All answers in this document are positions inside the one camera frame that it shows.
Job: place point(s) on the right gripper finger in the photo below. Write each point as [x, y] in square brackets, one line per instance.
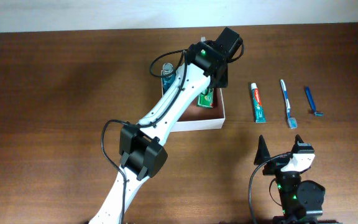
[262, 154]
[299, 141]

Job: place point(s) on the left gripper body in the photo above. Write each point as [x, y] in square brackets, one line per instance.
[224, 81]

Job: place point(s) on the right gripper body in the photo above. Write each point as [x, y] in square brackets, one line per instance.
[275, 165]

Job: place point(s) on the blue white toothbrush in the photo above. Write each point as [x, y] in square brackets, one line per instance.
[292, 124]

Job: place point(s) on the green white soap bar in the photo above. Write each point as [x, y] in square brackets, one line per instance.
[205, 98]

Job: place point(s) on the toothpaste tube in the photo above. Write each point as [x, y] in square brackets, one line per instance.
[258, 109]

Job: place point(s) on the blue disposable razor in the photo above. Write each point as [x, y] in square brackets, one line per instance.
[312, 103]

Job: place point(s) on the teal mouthwash bottle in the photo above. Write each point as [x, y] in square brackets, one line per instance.
[168, 76]

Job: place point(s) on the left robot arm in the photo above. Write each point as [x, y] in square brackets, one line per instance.
[202, 66]

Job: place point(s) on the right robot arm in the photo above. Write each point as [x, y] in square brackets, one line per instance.
[301, 200]

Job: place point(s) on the white open cardboard box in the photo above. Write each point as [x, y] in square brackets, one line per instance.
[204, 124]

